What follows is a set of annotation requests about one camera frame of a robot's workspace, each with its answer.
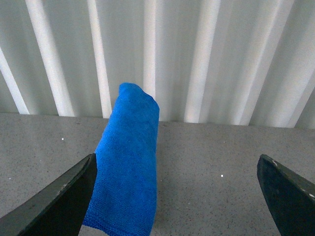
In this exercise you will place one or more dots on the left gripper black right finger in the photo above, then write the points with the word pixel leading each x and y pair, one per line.
pixel 290 197

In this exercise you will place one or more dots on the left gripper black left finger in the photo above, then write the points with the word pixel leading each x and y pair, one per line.
pixel 58 209

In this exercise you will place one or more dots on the blue microfiber cloth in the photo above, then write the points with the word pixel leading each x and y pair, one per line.
pixel 124 200

